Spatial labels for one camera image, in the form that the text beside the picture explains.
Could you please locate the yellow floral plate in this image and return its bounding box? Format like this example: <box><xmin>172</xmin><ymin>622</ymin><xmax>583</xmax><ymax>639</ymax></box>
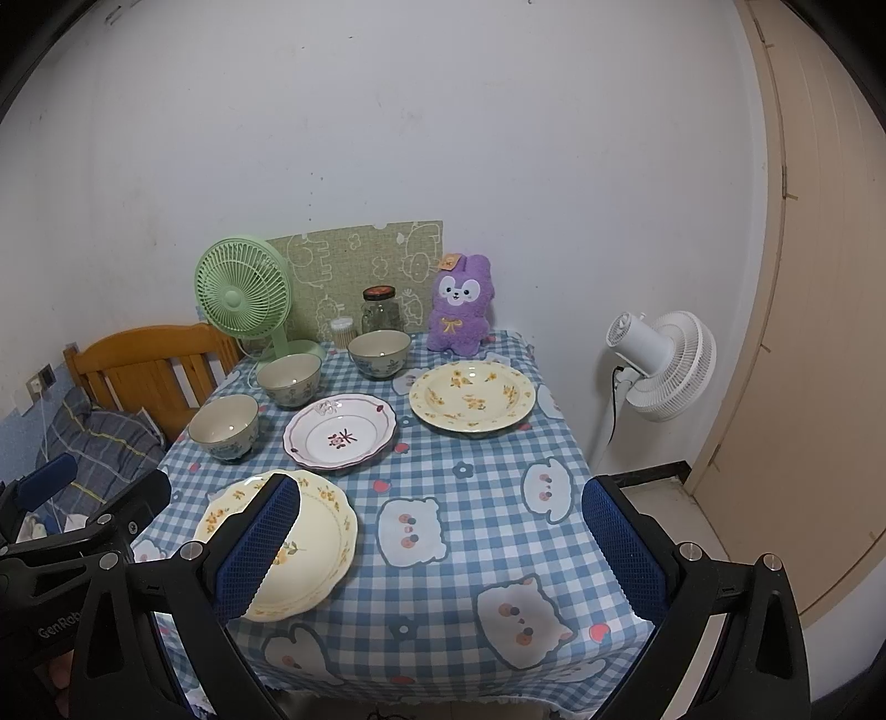
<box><xmin>192</xmin><ymin>468</ymin><xmax>359</xmax><ymax>624</ymax></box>
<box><xmin>409</xmin><ymin>360</ymin><xmax>536</xmax><ymax>435</ymax></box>

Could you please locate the green desk fan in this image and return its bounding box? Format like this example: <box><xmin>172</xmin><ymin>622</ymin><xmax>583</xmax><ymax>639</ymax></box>
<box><xmin>194</xmin><ymin>237</ymin><xmax>326</xmax><ymax>360</ymax></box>

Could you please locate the wall power socket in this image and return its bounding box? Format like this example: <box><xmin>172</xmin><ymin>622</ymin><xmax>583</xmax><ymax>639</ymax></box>
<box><xmin>25</xmin><ymin>364</ymin><xmax>55</xmax><ymax>402</ymax></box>

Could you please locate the white red-rimmed plate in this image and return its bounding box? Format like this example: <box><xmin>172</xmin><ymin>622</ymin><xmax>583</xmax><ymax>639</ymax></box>
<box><xmin>282</xmin><ymin>394</ymin><xmax>398</xmax><ymax>471</ymax></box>

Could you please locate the ceramic bowl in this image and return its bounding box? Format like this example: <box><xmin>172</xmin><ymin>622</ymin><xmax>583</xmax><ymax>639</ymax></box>
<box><xmin>257</xmin><ymin>354</ymin><xmax>321</xmax><ymax>409</ymax></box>
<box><xmin>348</xmin><ymin>330</ymin><xmax>411</xmax><ymax>379</ymax></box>
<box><xmin>186</xmin><ymin>394</ymin><xmax>260</xmax><ymax>462</ymax></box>

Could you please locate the white standing fan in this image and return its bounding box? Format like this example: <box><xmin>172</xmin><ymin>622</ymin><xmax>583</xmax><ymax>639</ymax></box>
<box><xmin>590</xmin><ymin>311</ymin><xmax>718</xmax><ymax>466</ymax></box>

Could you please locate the green patterned mat board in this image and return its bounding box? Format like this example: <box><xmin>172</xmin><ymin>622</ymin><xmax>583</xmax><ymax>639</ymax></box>
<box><xmin>270</xmin><ymin>220</ymin><xmax>443</xmax><ymax>342</ymax></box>

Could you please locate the glass jar red lid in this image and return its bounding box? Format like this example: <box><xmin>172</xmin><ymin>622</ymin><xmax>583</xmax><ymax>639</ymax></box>
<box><xmin>362</xmin><ymin>285</ymin><xmax>403</xmax><ymax>333</ymax></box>

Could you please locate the beige door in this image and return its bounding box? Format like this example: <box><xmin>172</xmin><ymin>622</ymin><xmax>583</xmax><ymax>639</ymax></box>
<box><xmin>688</xmin><ymin>2</ymin><xmax>884</xmax><ymax>624</ymax></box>

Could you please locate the blue checkered cat tablecloth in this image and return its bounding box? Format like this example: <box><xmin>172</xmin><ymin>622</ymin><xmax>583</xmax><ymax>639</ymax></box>
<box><xmin>127</xmin><ymin>328</ymin><xmax>658</xmax><ymax>708</ymax></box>

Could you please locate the blue plaid pillow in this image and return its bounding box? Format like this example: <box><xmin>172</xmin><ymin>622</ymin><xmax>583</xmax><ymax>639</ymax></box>
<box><xmin>33</xmin><ymin>387</ymin><xmax>165</xmax><ymax>534</ymax></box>

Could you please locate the white fan power cable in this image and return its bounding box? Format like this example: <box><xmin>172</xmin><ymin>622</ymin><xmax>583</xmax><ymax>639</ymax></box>
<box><xmin>605</xmin><ymin>363</ymin><xmax>636</xmax><ymax>448</ymax></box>

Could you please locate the purple plush bunny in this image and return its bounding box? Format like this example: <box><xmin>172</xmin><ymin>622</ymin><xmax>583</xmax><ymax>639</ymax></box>
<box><xmin>428</xmin><ymin>254</ymin><xmax>494</xmax><ymax>357</ymax></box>

